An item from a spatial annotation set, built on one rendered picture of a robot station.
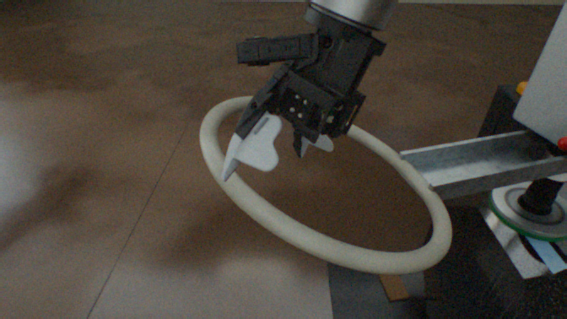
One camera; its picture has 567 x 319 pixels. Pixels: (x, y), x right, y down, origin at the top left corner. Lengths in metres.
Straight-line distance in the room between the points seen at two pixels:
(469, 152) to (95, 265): 1.90
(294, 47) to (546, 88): 0.73
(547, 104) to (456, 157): 0.23
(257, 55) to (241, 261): 1.67
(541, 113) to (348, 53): 0.73
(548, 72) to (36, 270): 2.34
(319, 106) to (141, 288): 1.77
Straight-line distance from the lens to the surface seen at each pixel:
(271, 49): 0.41
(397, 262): 0.51
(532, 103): 1.04
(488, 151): 1.00
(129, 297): 2.03
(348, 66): 0.35
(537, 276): 1.22
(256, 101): 0.37
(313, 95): 0.35
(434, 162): 0.90
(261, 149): 0.37
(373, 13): 0.35
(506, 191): 1.24
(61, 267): 2.31
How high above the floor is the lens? 1.61
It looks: 38 degrees down
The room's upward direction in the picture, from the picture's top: straight up
